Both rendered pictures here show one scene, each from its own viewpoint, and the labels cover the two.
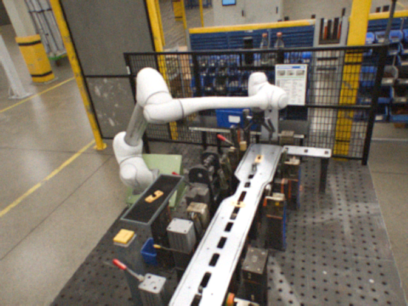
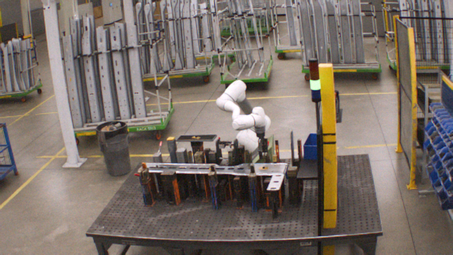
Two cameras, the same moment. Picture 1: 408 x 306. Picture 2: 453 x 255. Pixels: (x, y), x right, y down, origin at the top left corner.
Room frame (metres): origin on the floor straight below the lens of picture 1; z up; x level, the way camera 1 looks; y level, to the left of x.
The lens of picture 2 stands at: (0.90, -4.20, 2.76)
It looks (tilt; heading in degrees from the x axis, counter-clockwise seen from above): 19 degrees down; 82
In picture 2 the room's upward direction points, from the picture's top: 7 degrees counter-clockwise
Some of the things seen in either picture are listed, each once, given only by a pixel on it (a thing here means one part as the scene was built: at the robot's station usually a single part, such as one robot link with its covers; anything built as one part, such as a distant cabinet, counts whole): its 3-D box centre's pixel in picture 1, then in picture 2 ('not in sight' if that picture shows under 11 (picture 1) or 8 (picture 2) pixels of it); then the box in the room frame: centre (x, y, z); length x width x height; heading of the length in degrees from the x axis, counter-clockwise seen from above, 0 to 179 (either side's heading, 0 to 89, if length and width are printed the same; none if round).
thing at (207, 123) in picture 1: (246, 125); (314, 156); (2.19, -0.34, 1.01); 0.90 x 0.22 x 0.03; 65
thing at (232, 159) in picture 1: (235, 172); (268, 173); (1.78, -0.19, 0.88); 0.07 x 0.06 x 0.35; 65
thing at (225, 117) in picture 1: (238, 115); (315, 145); (2.22, -0.29, 1.09); 0.30 x 0.17 x 0.13; 59
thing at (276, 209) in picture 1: (275, 221); (214, 189); (1.27, -0.33, 0.87); 0.12 x 0.09 x 0.35; 65
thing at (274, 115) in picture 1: (269, 117); (292, 150); (1.95, -0.46, 1.17); 0.12 x 0.01 x 0.34; 65
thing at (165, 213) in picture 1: (163, 234); (199, 160); (1.22, 0.25, 0.92); 0.10 x 0.08 x 0.45; 155
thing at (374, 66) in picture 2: not in sight; (340, 39); (5.16, 6.02, 0.88); 1.91 x 1.00 x 1.76; 157
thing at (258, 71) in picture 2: not in sight; (245, 43); (3.07, 6.68, 0.88); 1.91 x 1.00 x 1.76; 71
